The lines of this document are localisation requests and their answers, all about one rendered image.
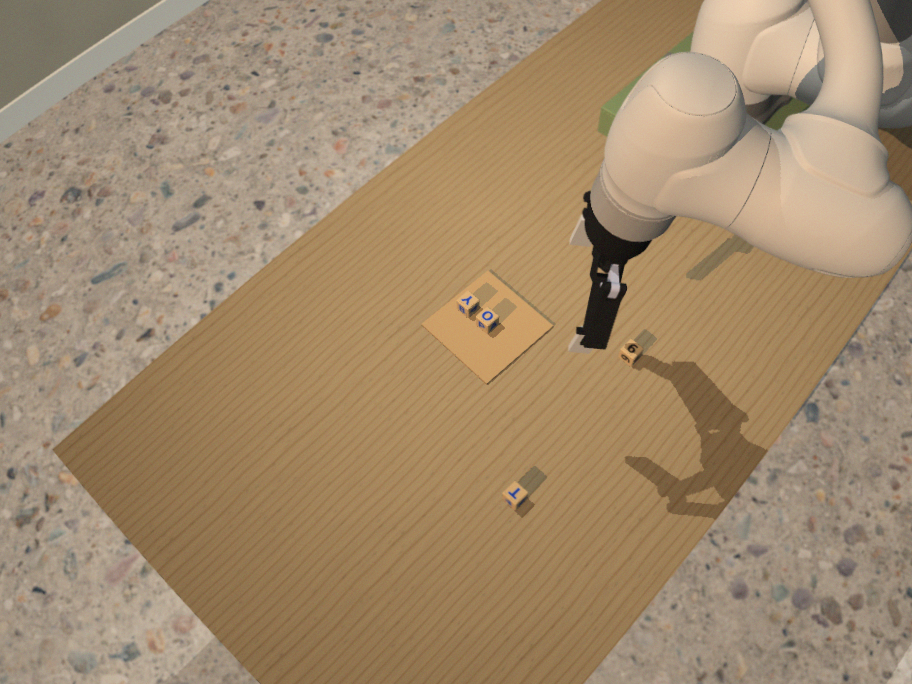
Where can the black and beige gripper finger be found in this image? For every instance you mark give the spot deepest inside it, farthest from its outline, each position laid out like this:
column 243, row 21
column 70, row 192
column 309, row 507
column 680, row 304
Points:
column 606, row 294
column 579, row 236

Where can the light orange mat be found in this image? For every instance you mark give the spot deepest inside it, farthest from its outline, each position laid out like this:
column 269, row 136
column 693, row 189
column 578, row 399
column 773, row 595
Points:
column 487, row 355

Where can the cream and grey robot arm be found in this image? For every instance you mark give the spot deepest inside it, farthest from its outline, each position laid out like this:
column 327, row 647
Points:
column 815, row 193

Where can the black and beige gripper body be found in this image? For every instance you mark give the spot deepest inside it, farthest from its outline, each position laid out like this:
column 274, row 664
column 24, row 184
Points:
column 615, row 249

